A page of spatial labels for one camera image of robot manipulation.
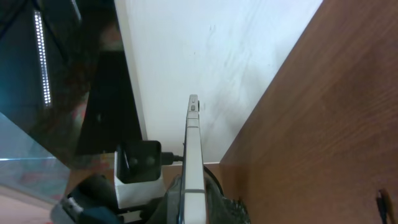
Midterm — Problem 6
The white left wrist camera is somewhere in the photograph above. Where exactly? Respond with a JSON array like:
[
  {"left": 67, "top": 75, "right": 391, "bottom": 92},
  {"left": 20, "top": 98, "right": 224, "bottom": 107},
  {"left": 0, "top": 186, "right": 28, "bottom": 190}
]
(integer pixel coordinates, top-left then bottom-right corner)
[{"left": 114, "top": 141, "right": 165, "bottom": 209}]

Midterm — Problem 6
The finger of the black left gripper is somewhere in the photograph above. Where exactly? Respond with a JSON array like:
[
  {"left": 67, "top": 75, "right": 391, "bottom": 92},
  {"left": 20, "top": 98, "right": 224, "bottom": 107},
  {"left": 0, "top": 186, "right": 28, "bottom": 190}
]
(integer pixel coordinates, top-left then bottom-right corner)
[
  {"left": 203, "top": 166, "right": 251, "bottom": 224},
  {"left": 140, "top": 175, "right": 182, "bottom": 224}
]

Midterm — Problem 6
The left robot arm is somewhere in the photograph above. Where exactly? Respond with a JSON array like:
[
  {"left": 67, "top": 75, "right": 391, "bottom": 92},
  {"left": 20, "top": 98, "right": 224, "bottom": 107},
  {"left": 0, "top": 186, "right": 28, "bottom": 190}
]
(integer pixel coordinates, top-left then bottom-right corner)
[{"left": 50, "top": 168, "right": 251, "bottom": 224}]

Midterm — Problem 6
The black USB charger cable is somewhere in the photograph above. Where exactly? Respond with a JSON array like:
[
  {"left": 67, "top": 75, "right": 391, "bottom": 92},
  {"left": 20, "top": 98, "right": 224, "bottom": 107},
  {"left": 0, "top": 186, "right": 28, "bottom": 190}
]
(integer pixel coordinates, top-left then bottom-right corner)
[{"left": 376, "top": 189, "right": 389, "bottom": 224}]

